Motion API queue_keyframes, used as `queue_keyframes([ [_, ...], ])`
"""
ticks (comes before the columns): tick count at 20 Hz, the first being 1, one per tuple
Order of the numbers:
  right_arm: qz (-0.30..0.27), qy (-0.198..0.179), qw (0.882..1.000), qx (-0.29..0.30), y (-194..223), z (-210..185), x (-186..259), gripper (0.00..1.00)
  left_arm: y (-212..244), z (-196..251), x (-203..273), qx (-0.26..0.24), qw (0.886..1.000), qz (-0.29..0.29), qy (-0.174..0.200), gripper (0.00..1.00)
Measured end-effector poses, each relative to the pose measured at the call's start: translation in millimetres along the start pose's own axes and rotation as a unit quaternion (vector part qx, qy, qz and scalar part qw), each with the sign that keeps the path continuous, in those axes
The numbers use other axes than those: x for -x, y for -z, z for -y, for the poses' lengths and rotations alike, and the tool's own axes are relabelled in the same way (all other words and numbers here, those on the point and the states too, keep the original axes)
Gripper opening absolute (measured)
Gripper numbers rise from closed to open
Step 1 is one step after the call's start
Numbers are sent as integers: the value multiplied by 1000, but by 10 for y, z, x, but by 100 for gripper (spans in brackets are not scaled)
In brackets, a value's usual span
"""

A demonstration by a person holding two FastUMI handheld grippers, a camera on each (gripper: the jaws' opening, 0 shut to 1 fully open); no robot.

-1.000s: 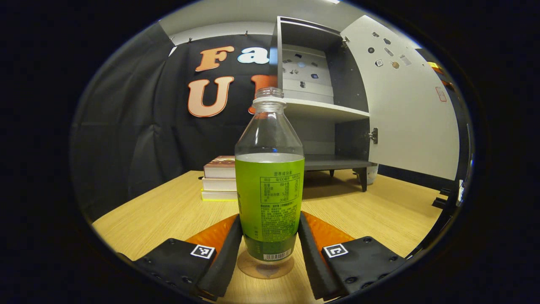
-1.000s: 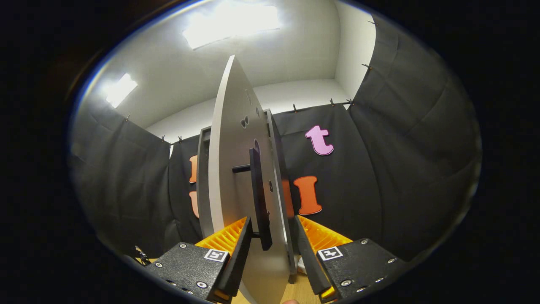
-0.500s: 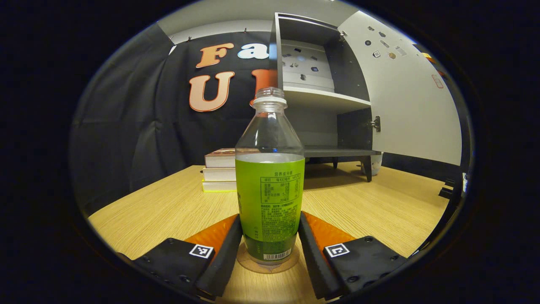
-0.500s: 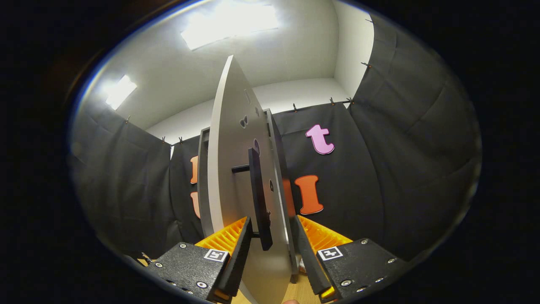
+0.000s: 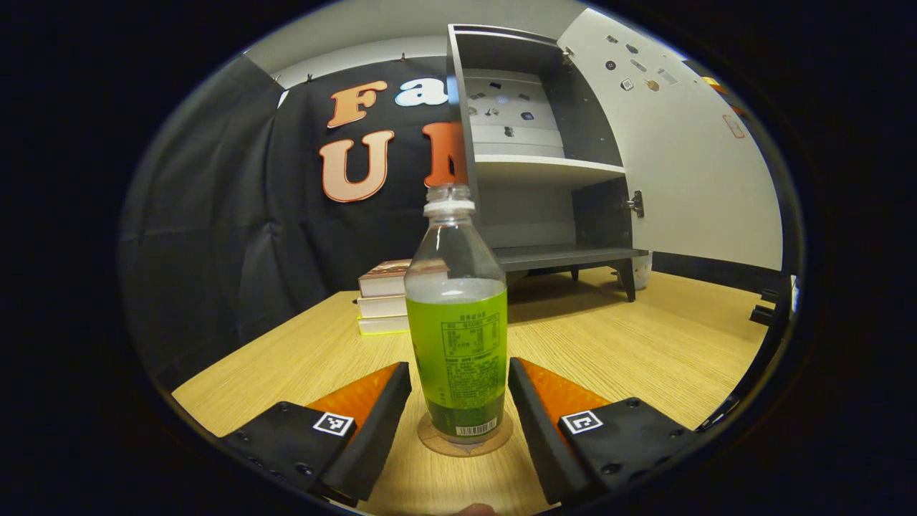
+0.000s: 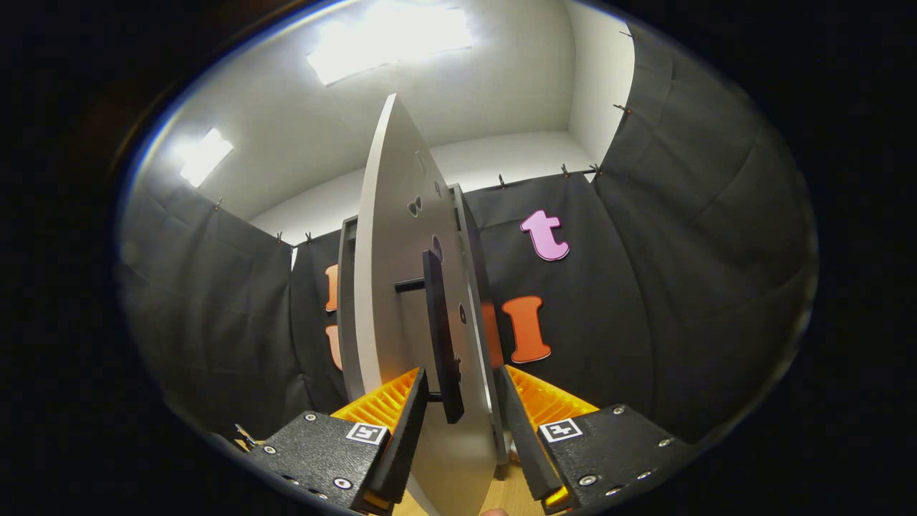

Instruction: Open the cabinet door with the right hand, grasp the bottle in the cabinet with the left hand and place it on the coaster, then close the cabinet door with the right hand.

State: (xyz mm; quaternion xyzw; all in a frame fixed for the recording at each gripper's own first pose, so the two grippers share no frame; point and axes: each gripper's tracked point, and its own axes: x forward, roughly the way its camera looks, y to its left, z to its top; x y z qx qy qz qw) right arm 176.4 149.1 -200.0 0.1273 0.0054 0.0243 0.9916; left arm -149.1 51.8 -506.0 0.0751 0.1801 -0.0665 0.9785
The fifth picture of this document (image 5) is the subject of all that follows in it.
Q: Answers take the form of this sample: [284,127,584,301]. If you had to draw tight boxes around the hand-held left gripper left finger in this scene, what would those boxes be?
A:
[219,361,413,508]

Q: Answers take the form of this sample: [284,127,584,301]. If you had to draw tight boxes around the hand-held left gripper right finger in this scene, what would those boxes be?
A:
[507,357,699,506]

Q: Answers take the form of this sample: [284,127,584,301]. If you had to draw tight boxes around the round brown coaster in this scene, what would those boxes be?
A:
[417,412,514,458]

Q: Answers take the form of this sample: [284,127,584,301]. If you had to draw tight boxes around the green drink bottle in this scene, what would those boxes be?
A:
[403,183,509,446]

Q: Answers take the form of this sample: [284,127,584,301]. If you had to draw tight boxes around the beige cabinet door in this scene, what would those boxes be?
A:
[557,7,785,273]

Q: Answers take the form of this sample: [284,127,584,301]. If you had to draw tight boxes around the white cabinet shelf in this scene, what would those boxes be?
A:
[473,154,627,188]

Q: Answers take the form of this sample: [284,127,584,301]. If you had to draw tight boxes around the yellow edged book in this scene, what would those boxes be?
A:
[357,314,411,336]

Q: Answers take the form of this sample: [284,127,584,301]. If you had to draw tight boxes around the white edged book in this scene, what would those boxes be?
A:
[357,294,409,319]

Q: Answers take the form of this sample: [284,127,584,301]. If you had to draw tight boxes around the brown cover book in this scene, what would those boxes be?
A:
[358,259,448,298]

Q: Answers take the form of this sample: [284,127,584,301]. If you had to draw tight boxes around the black backdrop cloth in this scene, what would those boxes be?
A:
[118,54,789,391]

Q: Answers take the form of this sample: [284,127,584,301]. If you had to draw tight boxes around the dark block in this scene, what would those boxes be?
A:
[749,287,782,327]

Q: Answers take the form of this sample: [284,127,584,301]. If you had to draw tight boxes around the row of black cloth clips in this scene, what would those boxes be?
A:
[269,52,408,83]

